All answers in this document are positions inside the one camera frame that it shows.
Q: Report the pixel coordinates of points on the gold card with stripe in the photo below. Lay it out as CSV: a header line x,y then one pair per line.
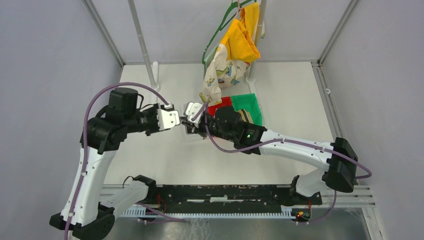
x,y
246,116

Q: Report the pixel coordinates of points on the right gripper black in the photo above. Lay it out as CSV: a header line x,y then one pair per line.
x,y
198,130

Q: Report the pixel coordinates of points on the red plastic bin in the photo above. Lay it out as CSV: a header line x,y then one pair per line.
x,y
224,102

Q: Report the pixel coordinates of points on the metal rack pole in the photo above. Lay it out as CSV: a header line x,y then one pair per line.
x,y
140,36
262,9

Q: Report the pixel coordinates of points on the green plastic bin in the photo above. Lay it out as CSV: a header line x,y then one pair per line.
x,y
249,103

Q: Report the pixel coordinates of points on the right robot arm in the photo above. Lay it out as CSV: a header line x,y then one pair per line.
x,y
335,162

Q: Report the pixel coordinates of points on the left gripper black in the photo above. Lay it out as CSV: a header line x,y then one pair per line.
x,y
154,109

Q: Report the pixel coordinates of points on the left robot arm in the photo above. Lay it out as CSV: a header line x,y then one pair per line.
x,y
85,216

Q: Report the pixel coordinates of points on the white slotted cable duct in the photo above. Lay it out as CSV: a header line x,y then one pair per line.
x,y
142,212

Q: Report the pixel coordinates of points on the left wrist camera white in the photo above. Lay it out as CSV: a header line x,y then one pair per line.
x,y
168,117

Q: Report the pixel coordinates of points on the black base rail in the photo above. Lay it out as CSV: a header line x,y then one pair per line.
x,y
227,199

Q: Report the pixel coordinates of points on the green clothes hanger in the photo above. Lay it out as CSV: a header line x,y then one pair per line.
x,y
224,22

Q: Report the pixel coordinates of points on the left white rack foot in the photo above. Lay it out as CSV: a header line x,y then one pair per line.
x,y
154,76

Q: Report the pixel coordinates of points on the left metal rack pole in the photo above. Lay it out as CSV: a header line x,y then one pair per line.
x,y
140,36

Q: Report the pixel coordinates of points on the yellow patterned garment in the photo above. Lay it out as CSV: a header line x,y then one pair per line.
x,y
227,63

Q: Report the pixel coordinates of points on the right metal rack pole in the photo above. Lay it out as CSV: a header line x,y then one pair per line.
x,y
262,9

